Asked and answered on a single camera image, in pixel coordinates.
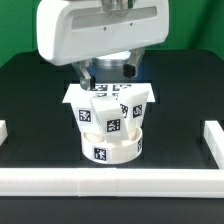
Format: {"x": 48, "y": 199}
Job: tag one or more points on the white left fence bar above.
{"x": 3, "y": 131}

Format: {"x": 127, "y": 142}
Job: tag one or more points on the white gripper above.
{"x": 70, "y": 31}

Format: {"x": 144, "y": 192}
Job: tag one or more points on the white front fence bar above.
{"x": 83, "y": 182}

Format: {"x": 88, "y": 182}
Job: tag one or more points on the white round stool seat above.
{"x": 95, "y": 148}

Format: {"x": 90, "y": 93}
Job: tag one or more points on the white marker sheet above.
{"x": 107, "y": 89}

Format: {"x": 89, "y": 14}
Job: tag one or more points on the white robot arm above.
{"x": 111, "y": 58}

